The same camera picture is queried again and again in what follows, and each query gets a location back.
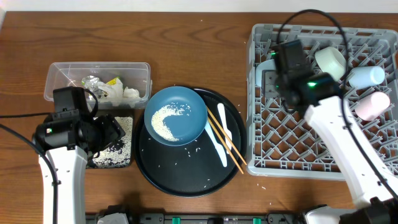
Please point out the wooden chopstick left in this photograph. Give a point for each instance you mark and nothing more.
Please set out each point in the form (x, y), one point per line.
(224, 145)

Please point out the white plastic knife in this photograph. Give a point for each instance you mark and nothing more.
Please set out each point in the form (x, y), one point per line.
(222, 114)

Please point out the wooden chopstick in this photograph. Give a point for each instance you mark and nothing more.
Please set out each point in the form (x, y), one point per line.
(224, 145)
(226, 136)

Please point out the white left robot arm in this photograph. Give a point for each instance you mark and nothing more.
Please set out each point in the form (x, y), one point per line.
(64, 189)

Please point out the wooden chopstick right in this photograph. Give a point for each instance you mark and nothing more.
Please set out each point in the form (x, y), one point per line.
(226, 136)

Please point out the black rectangular tray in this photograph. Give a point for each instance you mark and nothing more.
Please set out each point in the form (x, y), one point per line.
(118, 146)

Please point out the white rice pile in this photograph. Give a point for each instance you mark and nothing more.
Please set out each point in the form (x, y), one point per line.
(158, 120)

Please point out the mint green bowl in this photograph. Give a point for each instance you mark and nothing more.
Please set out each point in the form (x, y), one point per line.
(331, 61)

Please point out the black rail with green clips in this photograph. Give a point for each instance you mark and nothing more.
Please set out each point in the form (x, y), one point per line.
(168, 218)

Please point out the light blue cup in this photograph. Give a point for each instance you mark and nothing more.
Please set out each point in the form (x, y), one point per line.
(364, 77)

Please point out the light blue small plate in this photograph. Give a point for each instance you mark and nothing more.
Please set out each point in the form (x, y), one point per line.
(268, 65)

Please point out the clear plastic waste bin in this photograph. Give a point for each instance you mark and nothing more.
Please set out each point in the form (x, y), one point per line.
(134, 75)

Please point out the grey dishwasher rack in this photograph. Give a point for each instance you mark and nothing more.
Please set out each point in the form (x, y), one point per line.
(281, 144)

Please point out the round black tray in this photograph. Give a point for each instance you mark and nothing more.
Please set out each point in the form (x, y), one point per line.
(195, 169)

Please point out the light blue spoon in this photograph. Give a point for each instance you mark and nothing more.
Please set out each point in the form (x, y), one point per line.
(219, 148)

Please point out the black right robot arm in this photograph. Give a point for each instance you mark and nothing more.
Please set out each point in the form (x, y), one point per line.
(322, 104)

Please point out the dark blue bowl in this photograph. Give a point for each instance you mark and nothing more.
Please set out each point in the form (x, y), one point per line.
(186, 127)

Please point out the white tissue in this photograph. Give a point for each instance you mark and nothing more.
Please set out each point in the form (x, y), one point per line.
(112, 94)
(131, 93)

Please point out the pink cup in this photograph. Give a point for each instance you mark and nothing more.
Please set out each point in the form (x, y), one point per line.
(371, 106)

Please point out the clear plastic wrapper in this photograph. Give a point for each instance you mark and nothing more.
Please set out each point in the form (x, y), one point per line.
(91, 83)

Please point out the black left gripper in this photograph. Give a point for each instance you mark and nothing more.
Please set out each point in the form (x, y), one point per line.
(114, 130)

